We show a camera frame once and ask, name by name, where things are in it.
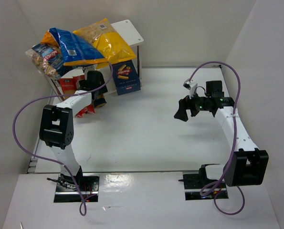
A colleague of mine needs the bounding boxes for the yellow pasta bag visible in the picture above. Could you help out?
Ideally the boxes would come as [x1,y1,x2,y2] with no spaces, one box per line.
[73,18,136,64]

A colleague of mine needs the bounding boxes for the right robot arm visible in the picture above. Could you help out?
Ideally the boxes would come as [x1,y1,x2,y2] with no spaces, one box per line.
[174,80,269,187]

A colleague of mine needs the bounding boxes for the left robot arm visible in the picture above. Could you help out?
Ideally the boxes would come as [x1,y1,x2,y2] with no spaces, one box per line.
[39,70,107,186]

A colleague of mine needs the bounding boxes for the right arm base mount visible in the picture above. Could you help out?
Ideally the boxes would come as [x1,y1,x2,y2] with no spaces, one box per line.
[178,170,229,201]

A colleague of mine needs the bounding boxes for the blue pasta bag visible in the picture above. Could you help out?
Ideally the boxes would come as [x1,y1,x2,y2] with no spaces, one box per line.
[41,28,107,66]

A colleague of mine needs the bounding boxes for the blue Barilla pasta box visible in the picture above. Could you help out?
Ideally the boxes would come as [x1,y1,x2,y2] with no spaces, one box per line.
[112,60,141,95]

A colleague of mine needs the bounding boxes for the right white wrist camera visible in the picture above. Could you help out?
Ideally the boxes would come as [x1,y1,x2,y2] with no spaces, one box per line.
[183,79,198,98]

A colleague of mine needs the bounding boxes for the clear red spaghetti pack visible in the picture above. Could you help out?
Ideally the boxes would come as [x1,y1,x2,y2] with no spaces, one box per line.
[73,74,85,90]

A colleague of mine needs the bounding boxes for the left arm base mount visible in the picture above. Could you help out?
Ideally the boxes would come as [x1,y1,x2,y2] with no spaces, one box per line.
[54,173,100,203]

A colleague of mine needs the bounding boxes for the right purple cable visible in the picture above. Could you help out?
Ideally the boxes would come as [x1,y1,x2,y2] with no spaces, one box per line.
[189,61,246,216]

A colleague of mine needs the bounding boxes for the clear mixed pasta bag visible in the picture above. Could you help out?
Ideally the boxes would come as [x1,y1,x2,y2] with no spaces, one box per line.
[25,43,76,81]

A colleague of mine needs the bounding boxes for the white two-tier shelf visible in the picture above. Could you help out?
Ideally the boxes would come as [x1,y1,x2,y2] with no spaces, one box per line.
[43,20,144,95]

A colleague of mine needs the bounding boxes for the dark La Sicilia spaghetti pack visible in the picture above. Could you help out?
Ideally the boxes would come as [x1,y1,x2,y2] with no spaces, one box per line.
[93,94,106,108]

